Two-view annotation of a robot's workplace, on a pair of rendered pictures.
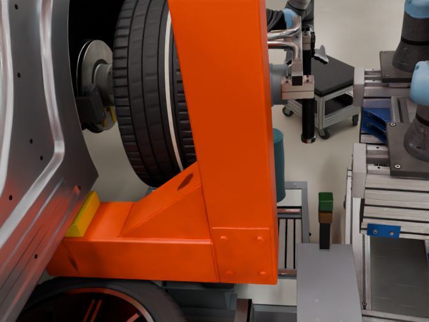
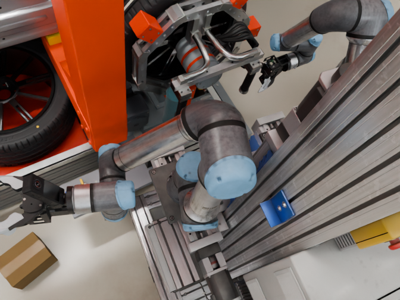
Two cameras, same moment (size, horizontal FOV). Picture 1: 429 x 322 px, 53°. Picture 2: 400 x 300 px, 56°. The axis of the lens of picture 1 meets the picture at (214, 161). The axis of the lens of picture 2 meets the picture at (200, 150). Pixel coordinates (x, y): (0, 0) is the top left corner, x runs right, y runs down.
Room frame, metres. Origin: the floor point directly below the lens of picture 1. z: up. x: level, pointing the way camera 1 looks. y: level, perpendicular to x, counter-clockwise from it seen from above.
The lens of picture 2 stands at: (0.42, -0.78, 2.18)
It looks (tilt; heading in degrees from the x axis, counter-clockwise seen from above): 64 degrees down; 27
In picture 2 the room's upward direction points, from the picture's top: 22 degrees clockwise
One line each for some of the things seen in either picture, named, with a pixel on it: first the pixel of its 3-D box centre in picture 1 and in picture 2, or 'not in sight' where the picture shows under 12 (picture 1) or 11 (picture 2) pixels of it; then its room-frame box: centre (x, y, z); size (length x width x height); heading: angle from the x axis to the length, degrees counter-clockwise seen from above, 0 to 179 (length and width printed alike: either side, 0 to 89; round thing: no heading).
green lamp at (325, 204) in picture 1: (325, 201); not in sight; (0.91, -0.30, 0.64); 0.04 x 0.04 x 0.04; 76
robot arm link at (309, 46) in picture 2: (302, 6); (307, 42); (1.68, -0.43, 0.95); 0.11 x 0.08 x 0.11; 144
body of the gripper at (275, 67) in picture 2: (305, 43); (275, 66); (1.54, -0.40, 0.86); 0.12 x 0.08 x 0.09; 166
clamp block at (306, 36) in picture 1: (297, 40); (250, 62); (1.41, -0.34, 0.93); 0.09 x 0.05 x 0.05; 76
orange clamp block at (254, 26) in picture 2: not in sight; (247, 28); (1.61, -0.17, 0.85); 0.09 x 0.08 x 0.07; 166
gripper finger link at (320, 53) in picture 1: (322, 53); (265, 83); (1.44, -0.44, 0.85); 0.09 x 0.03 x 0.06; 22
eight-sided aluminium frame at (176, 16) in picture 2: not in sight; (190, 49); (1.30, -0.10, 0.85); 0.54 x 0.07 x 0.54; 166
